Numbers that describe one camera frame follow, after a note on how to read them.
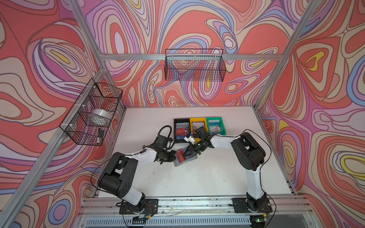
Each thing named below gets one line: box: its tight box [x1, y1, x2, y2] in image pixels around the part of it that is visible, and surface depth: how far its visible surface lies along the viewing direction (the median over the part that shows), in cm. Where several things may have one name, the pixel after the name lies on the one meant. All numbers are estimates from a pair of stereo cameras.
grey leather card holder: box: [173, 147, 198, 168], surface depth 90 cm
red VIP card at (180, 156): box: [175, 148, 187, 164], surface depth 92 cm
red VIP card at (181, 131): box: [175, 128, 188, 136], surface depth 103 cm
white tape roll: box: [87, 108, 112, 127], surface depth 74 cm
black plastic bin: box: [173, 117, 191, 144], surface depth 103 cm
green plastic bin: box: [206, 116, 227, 136], surface depth 106 cm
